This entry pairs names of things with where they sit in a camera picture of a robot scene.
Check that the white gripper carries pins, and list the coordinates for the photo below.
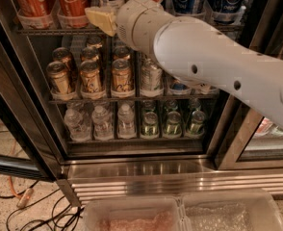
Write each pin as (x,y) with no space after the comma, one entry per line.
(126,20)

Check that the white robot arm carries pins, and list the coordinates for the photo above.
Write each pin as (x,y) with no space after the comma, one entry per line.
(193,51)

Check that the right water bottle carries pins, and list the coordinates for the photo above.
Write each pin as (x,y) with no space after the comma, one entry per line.
(126,122)

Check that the water bottle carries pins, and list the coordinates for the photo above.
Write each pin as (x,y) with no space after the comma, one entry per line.
(102,122)
(126,122)
(77,124)

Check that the stainless steel fridge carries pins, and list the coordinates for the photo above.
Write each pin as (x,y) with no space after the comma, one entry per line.
(238,148)

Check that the middle water bottle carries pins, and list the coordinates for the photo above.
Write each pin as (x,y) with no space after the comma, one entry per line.
(102,122)

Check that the left water bottle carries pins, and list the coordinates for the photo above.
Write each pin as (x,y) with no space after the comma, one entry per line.
(77,124)

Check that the open fridge glass door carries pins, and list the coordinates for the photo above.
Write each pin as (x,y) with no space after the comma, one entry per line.
(20,116)

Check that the gold can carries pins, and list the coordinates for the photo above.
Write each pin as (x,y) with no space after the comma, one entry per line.
(90,53)
(122,52)
(59,77)
(122,75)
(63,55)
(90,75)

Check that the rear left gold can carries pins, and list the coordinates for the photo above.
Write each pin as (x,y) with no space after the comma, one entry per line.
(63,55)

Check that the silver white can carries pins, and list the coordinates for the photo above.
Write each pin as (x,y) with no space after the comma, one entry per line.
(151,75)

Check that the front left gold can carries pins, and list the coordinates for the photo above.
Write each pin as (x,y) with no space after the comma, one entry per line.
(59,77)

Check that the left Red Bull can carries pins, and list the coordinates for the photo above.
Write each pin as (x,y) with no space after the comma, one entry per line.
(177,85)

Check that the red bull can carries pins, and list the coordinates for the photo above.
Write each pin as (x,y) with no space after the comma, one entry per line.
(177,85)
(206,88)

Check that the right Red Bull can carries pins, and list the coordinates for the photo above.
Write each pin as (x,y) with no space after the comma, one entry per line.
(206,88)

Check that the left green can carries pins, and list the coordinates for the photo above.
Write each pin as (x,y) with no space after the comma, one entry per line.
(149,125)

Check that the green can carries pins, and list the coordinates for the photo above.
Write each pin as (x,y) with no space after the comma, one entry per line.
(195,123)
(172,125)
(149,125)

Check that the middle green can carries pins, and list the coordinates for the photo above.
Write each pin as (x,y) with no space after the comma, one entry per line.
(172,125)

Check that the right green can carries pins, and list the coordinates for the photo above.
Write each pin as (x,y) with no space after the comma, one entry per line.
(195,123)

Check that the left clear plastic bin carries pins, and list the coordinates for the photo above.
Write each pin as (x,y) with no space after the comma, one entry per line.
(139,213)

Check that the clear plastic bin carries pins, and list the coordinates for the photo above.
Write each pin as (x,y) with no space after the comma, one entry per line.
(139,213)
(248,210)

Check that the right clear plastic bin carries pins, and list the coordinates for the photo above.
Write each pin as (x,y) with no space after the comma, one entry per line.
(248,210)

